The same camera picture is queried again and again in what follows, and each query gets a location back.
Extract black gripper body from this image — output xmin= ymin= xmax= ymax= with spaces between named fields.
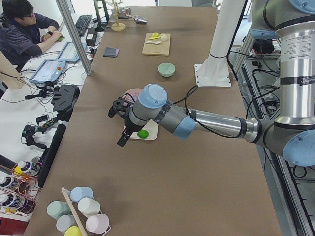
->
xmin=108 ymin=97 xmax=138 ymax=134

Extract pink bowl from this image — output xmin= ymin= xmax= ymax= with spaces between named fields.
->
xmin=123 ymin=88 xmax=143 ymax=103

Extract mint green bowl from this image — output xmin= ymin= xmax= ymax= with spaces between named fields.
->
xmin=158 ymin=62 xmax=176 ymax=77

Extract white ceramic spoon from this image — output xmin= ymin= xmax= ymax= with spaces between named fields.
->
xmin=145 ymin=41 xmax=162 ymax=45

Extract yellow plastic spoon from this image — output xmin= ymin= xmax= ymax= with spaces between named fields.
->
xmin=149 ymin=36 xmax=161 ymax=40

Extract metal ice scoop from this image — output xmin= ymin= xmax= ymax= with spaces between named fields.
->
xmin=126 ymin=14 xmax=148 ymax=24

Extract green lime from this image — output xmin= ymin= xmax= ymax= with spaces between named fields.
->
xmin=137 ymin=129 xmax=150 ymax=139

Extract cream serving tray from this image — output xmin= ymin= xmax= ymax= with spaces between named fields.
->
xmin=130 ymin=120 xmax=159 ymax=140

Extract folded grey cloth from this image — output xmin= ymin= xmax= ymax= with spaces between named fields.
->
xmin=103 ymin=47 xmax=120 ymax=58

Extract bamboo cutting board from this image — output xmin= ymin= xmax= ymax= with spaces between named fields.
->
xmin=142 ymin=33 xmax=171 ymax=56

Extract light blue mug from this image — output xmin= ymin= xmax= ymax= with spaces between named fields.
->
xmin=70 ymin=187 xmax=94 ymax=203

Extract far blue teach pendant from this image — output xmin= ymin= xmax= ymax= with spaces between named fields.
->
xmin=56 ymin=42 xmax=80 ymax=63

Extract blue teach pendant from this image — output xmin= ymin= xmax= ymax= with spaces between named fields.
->
xmin=56 ymin=42 xmax=80 ymax=63
xmin=29 ymin=59 xmax=66 ymax=84

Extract white mug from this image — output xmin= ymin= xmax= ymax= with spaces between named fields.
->
xmin=77 ymin=197 xmax=100 ymax=218

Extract wooden mug tree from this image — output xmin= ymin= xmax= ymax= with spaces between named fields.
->
xmin=111 ymin=0 xmax=126 ymax=32

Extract near blue teach pendant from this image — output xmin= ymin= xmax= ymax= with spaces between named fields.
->
xmin=29 ymin=59 xmax=66 ymax=84

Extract lemon slices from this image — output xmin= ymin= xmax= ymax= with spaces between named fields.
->
xmin=151 ymin=32 xmax=168 ymax=41

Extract wooden mug rack rod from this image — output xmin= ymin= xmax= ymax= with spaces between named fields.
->
xmin=61 ymin=187 xmax=87 ymax=236

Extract pink mug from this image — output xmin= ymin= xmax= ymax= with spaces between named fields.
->
xmin=86 ymin=214 xmax=110 ymax=234

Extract black keyboard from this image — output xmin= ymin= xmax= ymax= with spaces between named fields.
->
xmin=75 ymin=15 xmax=92 ymax=36

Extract mint green mug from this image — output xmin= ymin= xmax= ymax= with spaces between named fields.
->
xmin=47 ymin=201 xmax=70 ymax=220

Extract grey mug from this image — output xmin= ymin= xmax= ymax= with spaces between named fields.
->
xmin=56 ymin=215 xmax=76 ymax=234

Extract yellow mug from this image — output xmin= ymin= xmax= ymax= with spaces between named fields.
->
xmin=64 ymin=226 xmax=82 ymax=236

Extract seated person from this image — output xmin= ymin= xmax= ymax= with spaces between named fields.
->
xmin=0 ymin=0 xmax=63 ymax=72

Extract copper wire bottle basket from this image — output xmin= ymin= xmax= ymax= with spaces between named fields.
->
xmin=0 ymin=156 xmax=42 ymax=217

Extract aluminium frame post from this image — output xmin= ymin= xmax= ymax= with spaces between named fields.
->
xmin=56 ymin=0 xmax=92 ymax=75

